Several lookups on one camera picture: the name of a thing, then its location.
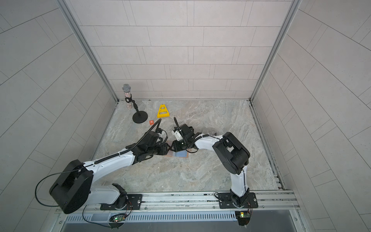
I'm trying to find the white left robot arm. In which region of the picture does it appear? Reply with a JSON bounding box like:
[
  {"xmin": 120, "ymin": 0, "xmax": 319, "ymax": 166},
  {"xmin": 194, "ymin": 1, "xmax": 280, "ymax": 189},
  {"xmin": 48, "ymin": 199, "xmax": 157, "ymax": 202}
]
[{"xmin": 49, "ymin": 119, "xmax": 168, "ymax": 214}]

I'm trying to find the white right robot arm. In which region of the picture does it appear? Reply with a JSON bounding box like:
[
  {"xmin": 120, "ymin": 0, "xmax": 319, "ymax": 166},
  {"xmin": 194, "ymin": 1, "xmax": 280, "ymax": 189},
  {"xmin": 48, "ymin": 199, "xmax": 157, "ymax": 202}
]
[{"xmin": 171, "ymin": 119, "xmax": 252, "ymax": 208}]

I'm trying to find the black round-base stand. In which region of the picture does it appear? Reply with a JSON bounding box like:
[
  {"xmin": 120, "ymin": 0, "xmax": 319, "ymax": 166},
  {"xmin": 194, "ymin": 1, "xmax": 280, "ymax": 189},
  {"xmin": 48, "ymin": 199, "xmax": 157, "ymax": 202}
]
[{"xmin": 125, "ymin": 97, "xmax": 148, "ymax": 124}]

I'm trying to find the yellow triangular stand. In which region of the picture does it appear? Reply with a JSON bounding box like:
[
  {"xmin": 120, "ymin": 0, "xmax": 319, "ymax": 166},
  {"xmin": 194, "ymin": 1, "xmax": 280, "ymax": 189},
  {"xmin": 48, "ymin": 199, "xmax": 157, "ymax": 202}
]
[{"xmin": 157, "ymin": 104, "xmax": 170, "ymax": 119}]

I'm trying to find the glass bottle with grey cap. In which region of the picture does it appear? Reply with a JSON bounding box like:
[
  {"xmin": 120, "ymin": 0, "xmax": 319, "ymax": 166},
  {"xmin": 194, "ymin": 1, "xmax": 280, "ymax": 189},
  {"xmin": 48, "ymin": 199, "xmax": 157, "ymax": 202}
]
[{"xmin": 122, "ymin": 84, "xmax": 132, "ymax": 109}]

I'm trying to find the white vent grille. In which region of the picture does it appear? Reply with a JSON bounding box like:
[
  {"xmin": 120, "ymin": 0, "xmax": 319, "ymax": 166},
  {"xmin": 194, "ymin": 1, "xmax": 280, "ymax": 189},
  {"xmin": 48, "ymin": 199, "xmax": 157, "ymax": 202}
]
[{"xmin": 126, "ymin": 211, "xmax": 237, "ymax": 223}]

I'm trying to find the left green circuit board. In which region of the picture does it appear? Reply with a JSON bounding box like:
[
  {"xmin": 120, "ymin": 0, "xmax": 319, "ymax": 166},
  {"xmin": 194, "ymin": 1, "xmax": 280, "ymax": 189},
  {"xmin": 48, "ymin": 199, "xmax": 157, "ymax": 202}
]
[{"xmin": 109, "ymin": 213, "xmax": 127, "ymax": 229}]

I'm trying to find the right circuit board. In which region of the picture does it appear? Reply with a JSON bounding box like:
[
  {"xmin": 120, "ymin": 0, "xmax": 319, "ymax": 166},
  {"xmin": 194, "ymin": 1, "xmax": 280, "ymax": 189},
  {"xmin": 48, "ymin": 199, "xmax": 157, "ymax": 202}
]
[{"xmin": 235, "ymin": 211, "xmax": 251, "ymax": 226}]

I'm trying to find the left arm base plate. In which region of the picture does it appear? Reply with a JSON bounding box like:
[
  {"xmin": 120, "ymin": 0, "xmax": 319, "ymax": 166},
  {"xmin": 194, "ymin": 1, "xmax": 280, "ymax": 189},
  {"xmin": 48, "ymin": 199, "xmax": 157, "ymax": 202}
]
[{"xmin": 100, "ymin": 194, "xmax": 143, "ymax": 210}]

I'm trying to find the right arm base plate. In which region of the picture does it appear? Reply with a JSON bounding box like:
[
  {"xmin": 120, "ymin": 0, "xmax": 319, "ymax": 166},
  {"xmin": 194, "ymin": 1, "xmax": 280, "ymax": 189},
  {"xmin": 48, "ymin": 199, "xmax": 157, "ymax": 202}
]
[{"xmin": 214, "ymin": 191, "xmax": 259, "ymax": 209}]

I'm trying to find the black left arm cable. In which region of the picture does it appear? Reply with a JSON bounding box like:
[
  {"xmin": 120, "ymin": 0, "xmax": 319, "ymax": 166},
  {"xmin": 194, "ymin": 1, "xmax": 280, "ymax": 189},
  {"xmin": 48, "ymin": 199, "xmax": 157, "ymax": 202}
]
[{"xmin": 34, "ymin": 169, "xmax": 85, "ymax": 208}]

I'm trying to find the aluminium mounting rail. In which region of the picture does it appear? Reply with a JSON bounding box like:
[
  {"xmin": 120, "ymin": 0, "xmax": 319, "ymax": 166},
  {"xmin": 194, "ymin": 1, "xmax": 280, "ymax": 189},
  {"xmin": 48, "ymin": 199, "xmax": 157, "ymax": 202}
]
[{"xmin": 55, "ymin": 190, "xmax": 300, "ymax": 213}]

